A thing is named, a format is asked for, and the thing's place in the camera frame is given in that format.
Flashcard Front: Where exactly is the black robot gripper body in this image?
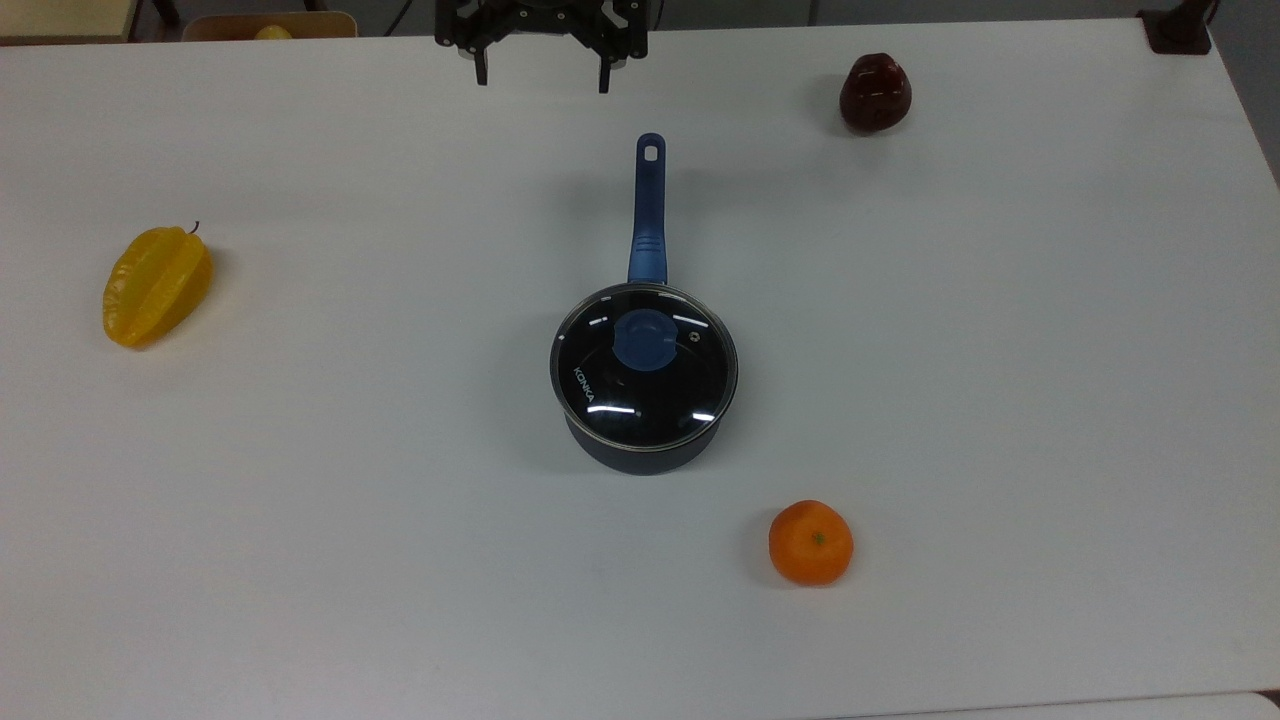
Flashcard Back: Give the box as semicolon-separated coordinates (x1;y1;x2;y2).
434;0;650;69

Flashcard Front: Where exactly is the glass lid with blue knob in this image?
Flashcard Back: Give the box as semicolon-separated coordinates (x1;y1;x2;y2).
549;283;740;452

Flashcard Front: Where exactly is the dark red apple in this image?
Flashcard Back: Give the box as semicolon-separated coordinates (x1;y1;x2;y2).
838;53;914;136

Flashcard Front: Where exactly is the wooden basket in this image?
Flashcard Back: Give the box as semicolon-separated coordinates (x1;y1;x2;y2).
181;11;360;42

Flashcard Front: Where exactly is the yellow starfruit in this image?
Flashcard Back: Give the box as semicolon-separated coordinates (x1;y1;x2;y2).
102;221;215;350

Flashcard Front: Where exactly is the beige side table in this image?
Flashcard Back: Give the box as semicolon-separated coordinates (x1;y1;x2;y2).
0;0;143;47

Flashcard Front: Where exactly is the orange mandarin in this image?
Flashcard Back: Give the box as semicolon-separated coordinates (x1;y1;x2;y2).
767;499;856;588

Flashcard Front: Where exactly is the dark blue saucepan with handle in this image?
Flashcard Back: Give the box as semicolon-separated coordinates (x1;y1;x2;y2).
549;133;740;477

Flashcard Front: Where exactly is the black clamp mount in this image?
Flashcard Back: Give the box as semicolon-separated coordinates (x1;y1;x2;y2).
1137;0;1215;56

